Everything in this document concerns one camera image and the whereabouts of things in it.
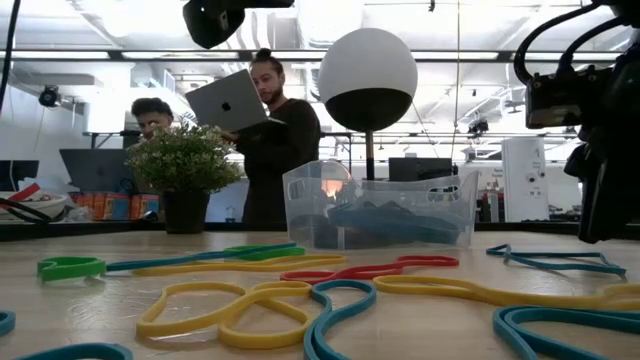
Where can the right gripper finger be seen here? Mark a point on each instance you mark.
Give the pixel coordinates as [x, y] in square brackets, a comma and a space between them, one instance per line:
[612, 210]

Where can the white pillar with sockets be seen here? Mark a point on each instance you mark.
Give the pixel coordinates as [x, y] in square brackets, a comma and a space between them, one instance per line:
[525, 180]

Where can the green rubber band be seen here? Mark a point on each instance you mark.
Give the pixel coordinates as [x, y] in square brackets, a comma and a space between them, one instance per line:
[287, 252]
[50, 270]

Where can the long yellow rubber band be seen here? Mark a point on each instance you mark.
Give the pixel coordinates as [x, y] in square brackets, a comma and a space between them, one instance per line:
[450, 287]
[340, 260]

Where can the person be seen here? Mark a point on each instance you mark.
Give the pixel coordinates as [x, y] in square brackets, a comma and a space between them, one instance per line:
[150, 112]
[280, 160]

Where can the black wide monitor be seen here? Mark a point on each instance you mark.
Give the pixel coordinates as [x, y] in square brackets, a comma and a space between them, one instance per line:
[420, 169]

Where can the twisted yellow rubber band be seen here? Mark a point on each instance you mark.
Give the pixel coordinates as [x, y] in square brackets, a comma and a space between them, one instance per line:
[260, 341]

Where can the clear plastic bag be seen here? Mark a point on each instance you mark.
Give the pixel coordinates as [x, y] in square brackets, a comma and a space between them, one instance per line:
[42, 182]

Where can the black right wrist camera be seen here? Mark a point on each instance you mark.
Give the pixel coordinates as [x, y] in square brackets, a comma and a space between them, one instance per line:
[560, 102]

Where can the thin blue rubber band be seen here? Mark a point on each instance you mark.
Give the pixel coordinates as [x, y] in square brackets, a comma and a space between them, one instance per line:
[507, 256]

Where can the clear plastic bin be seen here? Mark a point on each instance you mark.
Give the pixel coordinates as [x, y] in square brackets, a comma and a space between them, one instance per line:
[425, 190]

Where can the dark computer monitor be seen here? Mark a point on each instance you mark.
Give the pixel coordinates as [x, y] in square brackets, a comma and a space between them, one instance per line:
[20, 175]

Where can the red rubber band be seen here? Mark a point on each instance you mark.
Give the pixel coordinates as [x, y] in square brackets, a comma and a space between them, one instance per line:
[360, 271]

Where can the dark open laptop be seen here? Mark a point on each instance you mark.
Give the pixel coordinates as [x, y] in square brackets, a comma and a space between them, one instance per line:
[95, 170]

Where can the white globe table lamp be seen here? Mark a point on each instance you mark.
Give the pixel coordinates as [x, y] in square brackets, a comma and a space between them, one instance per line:
[367, 65]

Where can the orange cardboard box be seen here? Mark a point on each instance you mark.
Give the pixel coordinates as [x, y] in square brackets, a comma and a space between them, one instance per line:
[110, 207]
[145, 207]

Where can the black ceiling spotlight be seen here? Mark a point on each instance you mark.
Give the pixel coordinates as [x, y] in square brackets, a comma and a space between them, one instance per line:
[50, 96]
[479, 126]

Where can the silver laptop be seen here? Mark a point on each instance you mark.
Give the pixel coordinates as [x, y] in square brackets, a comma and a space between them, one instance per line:
[225, 105]

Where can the white bowl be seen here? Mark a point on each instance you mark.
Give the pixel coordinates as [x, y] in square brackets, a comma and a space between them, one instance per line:
[45, 205]

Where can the potted green plant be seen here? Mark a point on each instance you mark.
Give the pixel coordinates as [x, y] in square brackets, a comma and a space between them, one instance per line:
[185, 165]

